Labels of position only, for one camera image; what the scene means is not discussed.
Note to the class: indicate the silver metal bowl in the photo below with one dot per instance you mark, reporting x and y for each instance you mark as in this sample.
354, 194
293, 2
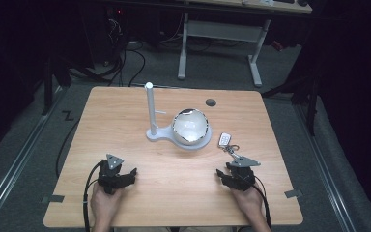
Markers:
190, 127

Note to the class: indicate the person's right hand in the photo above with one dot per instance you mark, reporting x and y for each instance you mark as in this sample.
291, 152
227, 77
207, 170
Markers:
248, 203

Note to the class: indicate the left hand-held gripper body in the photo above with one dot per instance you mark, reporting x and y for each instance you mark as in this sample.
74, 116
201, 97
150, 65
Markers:
109, 180

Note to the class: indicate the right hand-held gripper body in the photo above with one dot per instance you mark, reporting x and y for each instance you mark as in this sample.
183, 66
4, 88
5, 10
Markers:
242, 177

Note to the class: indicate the white frame desk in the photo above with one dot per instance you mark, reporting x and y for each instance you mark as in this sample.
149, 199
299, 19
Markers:
222, 30

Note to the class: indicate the metal floor rail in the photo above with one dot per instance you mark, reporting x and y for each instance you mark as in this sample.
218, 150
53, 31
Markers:
322, 161
19, 161

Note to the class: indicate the dark round table grommet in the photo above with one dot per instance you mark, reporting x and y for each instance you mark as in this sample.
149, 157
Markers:
210, 102

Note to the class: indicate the black tape floor mark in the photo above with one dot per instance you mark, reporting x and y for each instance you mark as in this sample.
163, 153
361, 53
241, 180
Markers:
67, 115

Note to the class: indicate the black computer mouse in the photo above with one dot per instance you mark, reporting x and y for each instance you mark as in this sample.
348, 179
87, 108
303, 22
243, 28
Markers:
302, 2

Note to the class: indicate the white stand with post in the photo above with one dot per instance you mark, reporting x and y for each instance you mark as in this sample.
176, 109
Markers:
151, 109

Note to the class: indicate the grey tape strip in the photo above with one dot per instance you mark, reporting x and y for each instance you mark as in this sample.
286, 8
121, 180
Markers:
293, 193
53, 198

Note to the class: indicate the white key fob with keyring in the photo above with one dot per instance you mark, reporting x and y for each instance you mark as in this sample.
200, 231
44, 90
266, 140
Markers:
225, 139

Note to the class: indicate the black keyboard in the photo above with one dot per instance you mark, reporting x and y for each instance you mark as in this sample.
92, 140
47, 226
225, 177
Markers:
284, 1

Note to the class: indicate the black metal stand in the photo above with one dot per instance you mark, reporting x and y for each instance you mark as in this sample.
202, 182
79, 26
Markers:
48, 83
309, 96

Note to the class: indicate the person's left hand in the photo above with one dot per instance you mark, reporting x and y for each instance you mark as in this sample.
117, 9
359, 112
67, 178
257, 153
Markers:
104, 203

